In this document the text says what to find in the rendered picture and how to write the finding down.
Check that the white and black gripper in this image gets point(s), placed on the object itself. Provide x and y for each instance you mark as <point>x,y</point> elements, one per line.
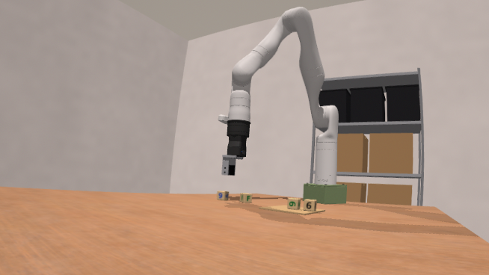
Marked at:
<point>238,129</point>

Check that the wooden letter block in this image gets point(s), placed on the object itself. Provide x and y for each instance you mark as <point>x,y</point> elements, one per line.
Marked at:
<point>310,205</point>
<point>245,198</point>
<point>222,195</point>
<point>294,203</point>

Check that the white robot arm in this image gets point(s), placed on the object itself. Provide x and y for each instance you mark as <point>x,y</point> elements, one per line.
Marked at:
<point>296,20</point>

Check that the tan flat mat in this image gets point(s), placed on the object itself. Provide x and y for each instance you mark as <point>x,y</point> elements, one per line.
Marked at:
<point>292,211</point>

